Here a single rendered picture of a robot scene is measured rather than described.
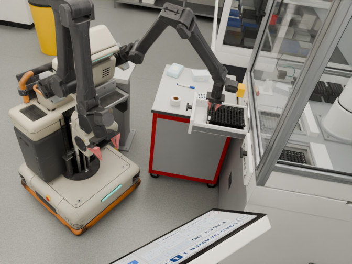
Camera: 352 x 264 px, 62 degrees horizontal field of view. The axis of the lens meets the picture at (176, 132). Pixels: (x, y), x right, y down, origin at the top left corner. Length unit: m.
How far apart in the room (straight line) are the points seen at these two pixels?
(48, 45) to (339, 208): 3.58
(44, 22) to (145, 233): 2.76
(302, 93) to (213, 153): 1.22
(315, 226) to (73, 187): 1.50
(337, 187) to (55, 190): 1.66
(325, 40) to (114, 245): 1.78
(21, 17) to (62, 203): 3.28
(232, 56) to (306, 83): 1.48
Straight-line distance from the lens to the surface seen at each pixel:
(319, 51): 1.03
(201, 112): 1.88
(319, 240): 1.83
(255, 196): 1.48
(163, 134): 2.11
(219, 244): 0.90
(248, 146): 1.59
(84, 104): 1.23
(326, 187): 1.47
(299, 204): 1.54
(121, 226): 2.28
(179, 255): 0.91
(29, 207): 2.48
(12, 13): 4.89
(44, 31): 4.05
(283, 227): 1.70
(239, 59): 2.52
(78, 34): 1.08
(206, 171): 2.34
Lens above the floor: 1.97
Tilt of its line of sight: 42 degrees down
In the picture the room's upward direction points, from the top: 9 degrees clockwise
